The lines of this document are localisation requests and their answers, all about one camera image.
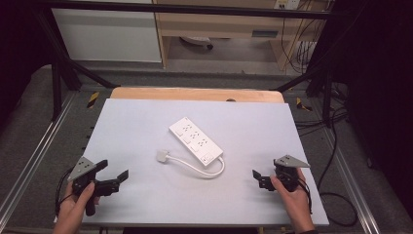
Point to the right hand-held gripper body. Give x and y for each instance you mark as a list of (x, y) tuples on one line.
[(290, 162)]

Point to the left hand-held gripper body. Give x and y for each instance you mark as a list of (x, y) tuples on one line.
[(82, 169)]

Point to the white plug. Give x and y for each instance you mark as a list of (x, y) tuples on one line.
[(162, 156)]

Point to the white power strip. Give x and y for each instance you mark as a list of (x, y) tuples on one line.
[(195, 140)]

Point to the person's right hand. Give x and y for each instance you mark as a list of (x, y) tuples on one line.
[(297, 204)]

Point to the person's left hand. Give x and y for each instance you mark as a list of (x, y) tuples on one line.
[(70, 213)]

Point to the yellow black tape strip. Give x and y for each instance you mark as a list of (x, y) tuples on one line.
[(93, 99), (302, 104)]

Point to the black metal stand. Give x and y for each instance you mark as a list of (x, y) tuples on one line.
[(326, 97), (56, 84)]

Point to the wooden table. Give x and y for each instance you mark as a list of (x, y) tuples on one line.
[(195, 94)]

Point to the black curtain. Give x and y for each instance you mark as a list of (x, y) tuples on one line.
[(380, 97), (19, 48)]

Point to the white cabinet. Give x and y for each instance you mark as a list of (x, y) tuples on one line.
[(107, 35)]

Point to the light wooden desk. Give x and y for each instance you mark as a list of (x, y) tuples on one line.
[(224, 27)]

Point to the office chair base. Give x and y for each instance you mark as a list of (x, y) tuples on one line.
[(198, 40)]

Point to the aluminium rail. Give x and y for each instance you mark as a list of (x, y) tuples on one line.
[(354, 185), (35, 152)]

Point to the white wall socket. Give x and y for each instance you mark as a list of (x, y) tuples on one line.
[(287, 4)]

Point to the black metal frame bar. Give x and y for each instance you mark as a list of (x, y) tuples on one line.
[(195, 9)]

